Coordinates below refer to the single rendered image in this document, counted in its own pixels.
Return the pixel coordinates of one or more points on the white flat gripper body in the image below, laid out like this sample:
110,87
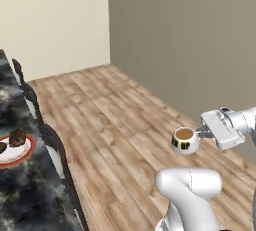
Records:
222,131

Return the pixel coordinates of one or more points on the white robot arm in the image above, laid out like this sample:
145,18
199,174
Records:
191,188

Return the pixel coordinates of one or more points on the white coffee mug black print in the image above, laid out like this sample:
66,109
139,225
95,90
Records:
185,142

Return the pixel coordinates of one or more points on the white plate red rim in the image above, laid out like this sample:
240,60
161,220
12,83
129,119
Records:
18,153

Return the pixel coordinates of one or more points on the dark bar stool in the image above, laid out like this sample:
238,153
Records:
75,205
53,141
30,98
18,70

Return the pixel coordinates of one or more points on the dark brown cake piece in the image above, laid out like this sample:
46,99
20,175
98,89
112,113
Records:
17,137

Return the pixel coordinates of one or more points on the dark round food piece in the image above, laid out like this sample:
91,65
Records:
2,147

